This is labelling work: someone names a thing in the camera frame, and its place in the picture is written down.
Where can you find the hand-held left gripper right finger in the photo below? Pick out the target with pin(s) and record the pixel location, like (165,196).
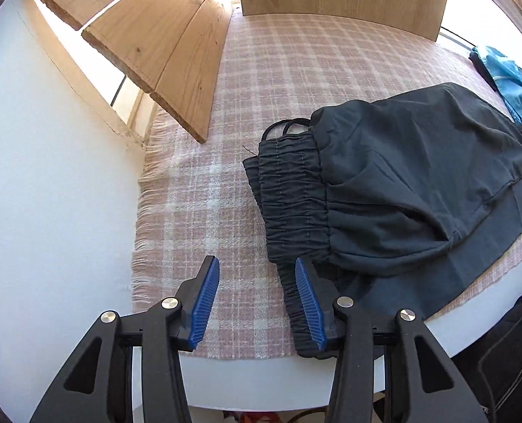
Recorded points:
(310,303)

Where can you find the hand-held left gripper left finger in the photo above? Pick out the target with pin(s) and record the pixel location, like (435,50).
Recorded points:
(204,300)

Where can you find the dark grey pants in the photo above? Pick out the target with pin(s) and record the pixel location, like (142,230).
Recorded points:
(402,185)

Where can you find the pink plaid blanket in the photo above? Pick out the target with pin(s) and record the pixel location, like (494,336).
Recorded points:
(261,141)

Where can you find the person's dark trouser leg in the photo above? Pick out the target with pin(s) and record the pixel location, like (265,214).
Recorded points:
(507,348)

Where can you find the light blue cloth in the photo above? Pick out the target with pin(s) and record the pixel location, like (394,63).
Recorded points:
(505,79)

